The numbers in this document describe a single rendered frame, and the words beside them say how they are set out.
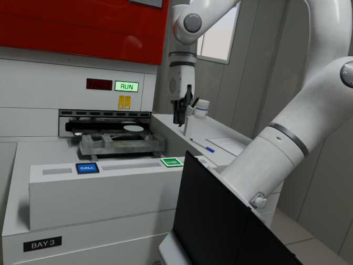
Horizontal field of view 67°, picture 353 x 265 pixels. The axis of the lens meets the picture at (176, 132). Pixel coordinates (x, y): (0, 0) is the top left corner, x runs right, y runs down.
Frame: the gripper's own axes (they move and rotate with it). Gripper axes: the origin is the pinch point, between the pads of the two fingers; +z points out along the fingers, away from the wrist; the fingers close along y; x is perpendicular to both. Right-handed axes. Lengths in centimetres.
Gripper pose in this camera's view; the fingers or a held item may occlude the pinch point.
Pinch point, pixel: (179, 117)
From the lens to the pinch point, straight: 80.3
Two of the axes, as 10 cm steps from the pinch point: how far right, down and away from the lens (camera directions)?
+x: 8.9, -0.1, 4.6
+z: -0.5, 9.9, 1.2
